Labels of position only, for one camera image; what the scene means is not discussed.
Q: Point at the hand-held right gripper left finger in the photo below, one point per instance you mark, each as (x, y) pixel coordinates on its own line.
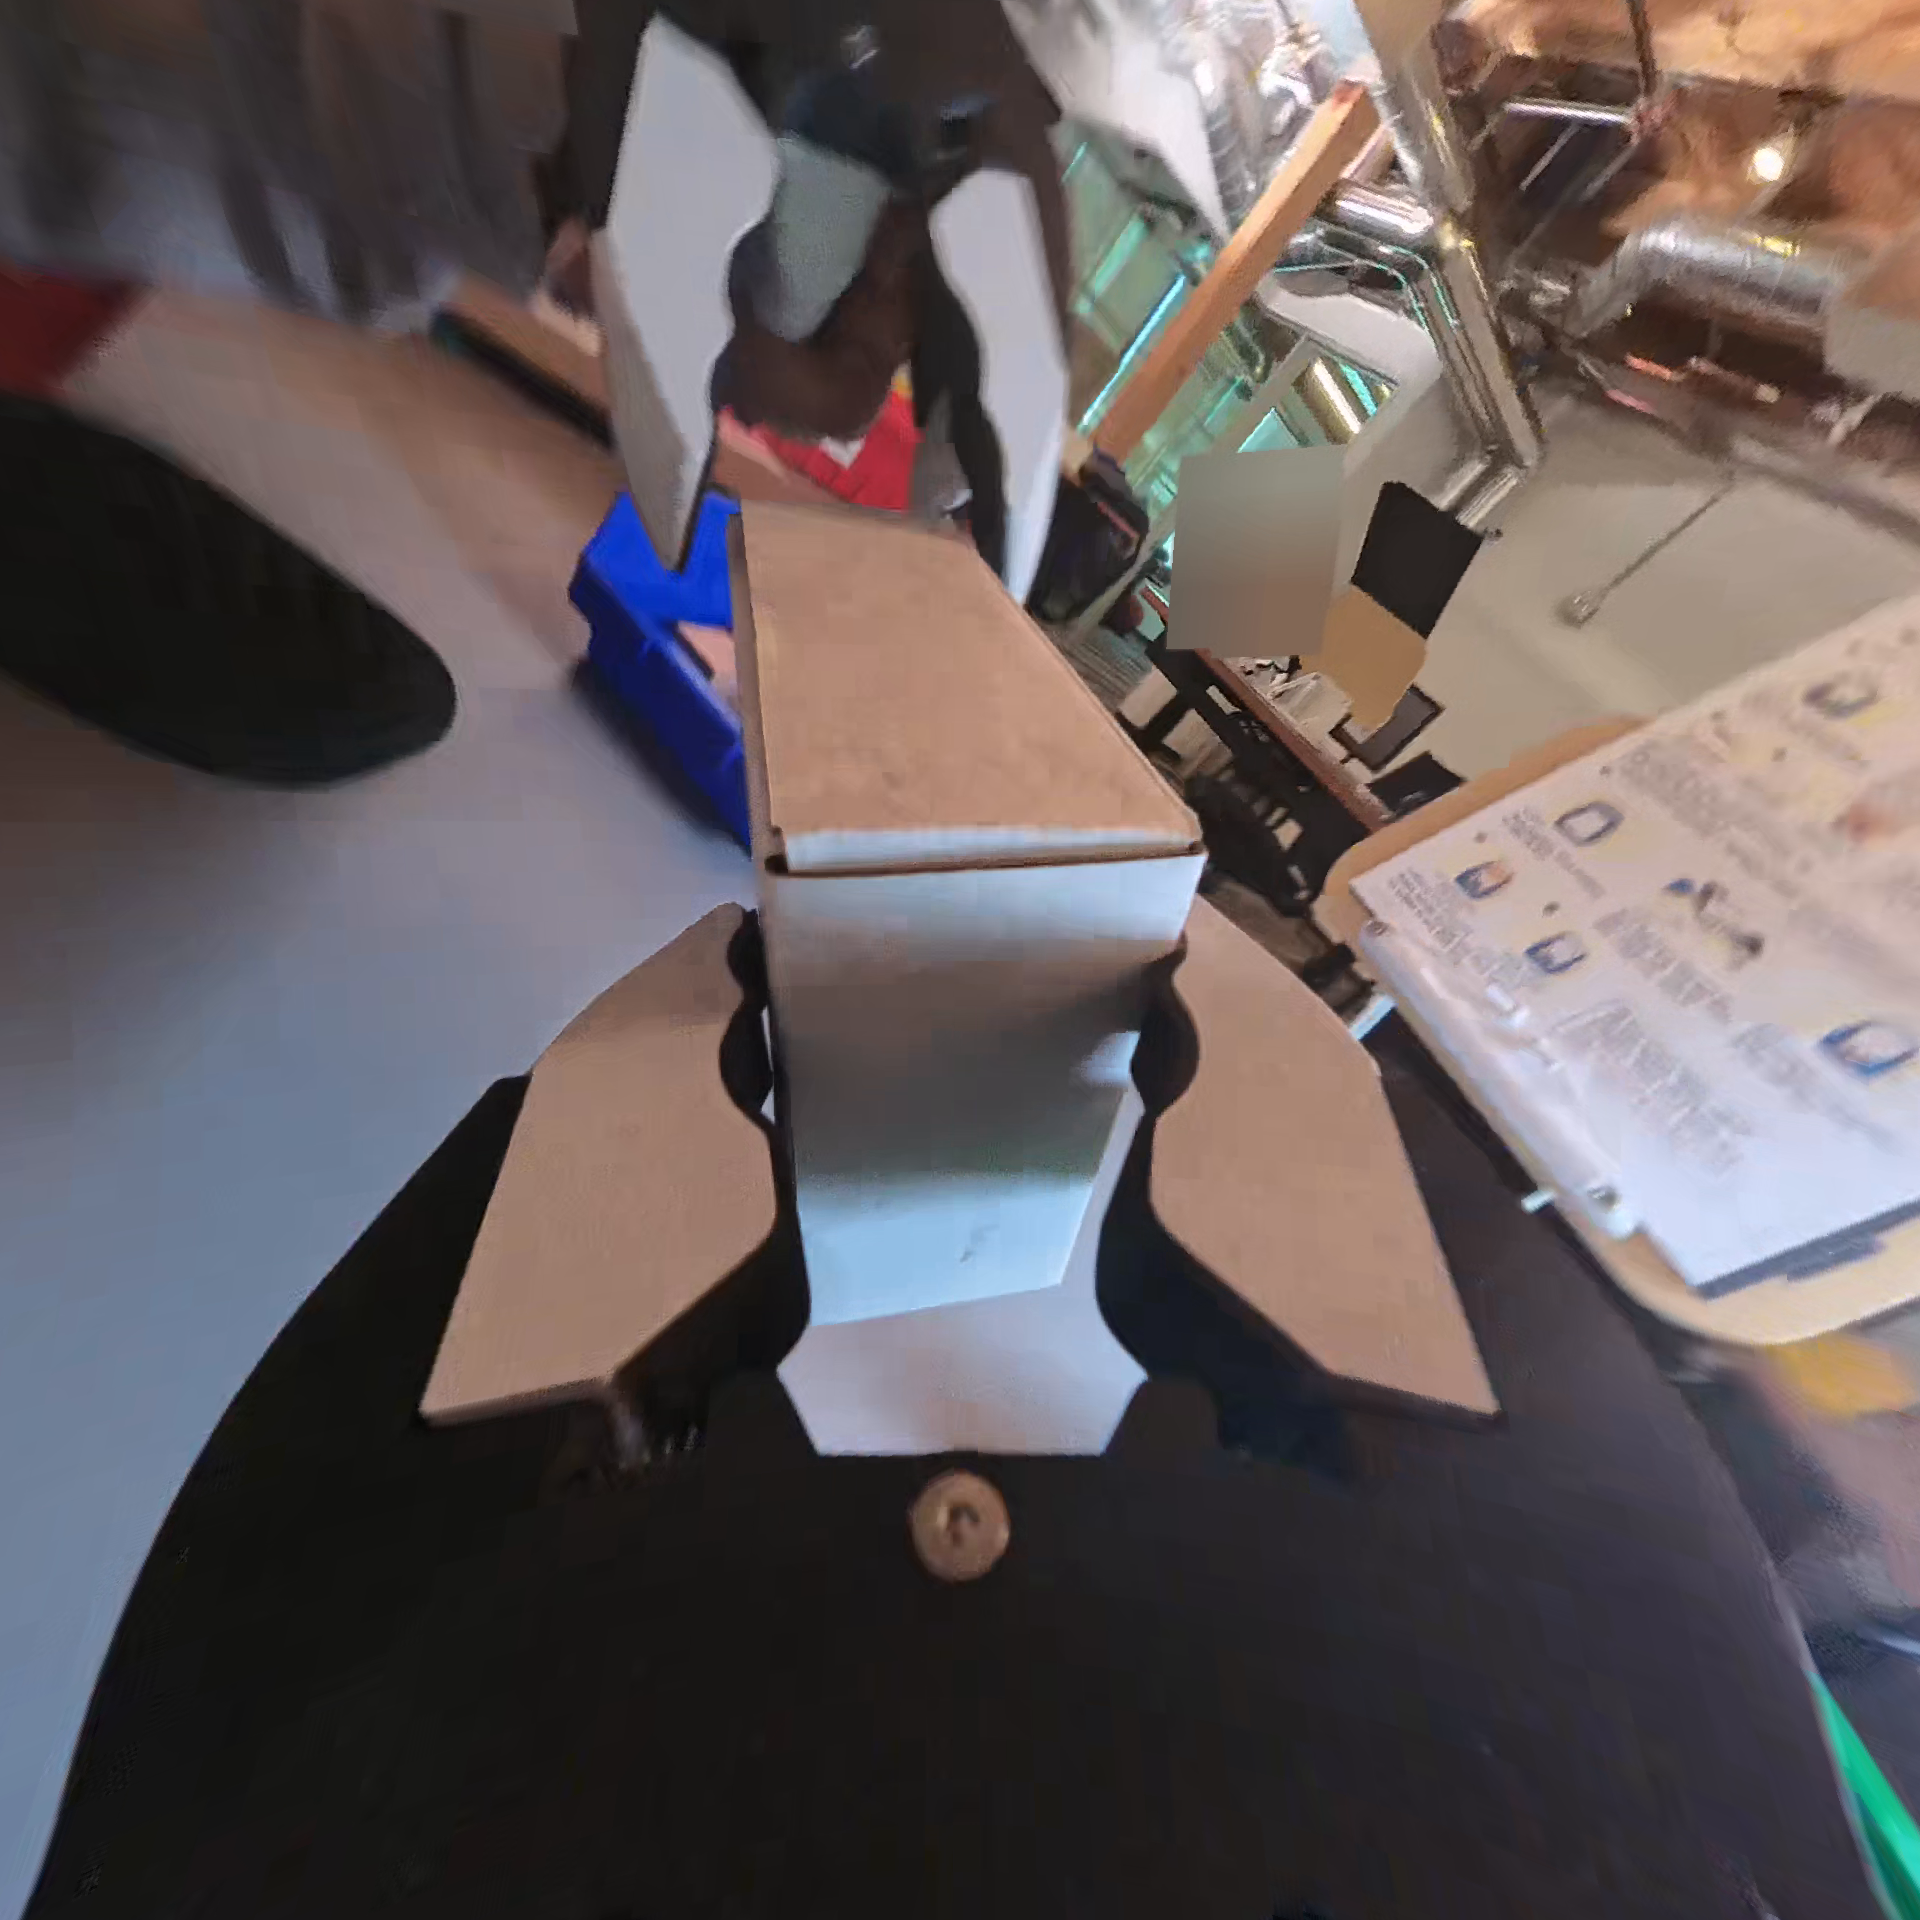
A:
(615, 1200)

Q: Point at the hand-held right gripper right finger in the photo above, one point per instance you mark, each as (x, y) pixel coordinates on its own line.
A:
(1306, 1172)

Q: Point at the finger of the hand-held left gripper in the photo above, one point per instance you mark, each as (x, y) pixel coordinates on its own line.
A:
(661, 301)
(1014, 347)

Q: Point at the white cardboard box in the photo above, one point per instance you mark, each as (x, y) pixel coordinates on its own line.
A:
(932, 704)

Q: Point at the green plastic bin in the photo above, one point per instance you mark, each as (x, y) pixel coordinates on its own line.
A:
(1876, 1816)

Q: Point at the person's left forearm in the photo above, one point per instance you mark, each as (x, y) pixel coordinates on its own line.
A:
(270, 135)

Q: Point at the wooden beam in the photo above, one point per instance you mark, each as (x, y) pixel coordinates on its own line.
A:
(1245, 270)

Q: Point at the blue plastic bin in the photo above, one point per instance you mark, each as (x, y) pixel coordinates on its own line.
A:
(661, 675)

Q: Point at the printed instruction sheet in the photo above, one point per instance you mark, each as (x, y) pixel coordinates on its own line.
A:
(1682, 960)

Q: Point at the black tan cardboard sheet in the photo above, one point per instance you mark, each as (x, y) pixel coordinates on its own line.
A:
(1395, 600)

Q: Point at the silver metal duct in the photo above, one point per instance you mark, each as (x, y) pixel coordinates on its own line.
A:
(1694, 255)

